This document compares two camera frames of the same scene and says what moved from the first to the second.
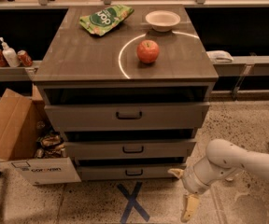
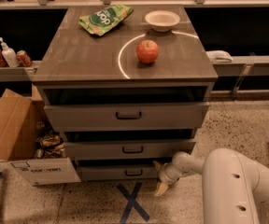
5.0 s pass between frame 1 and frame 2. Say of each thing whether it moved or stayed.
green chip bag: stayed
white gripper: moved
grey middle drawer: stayed
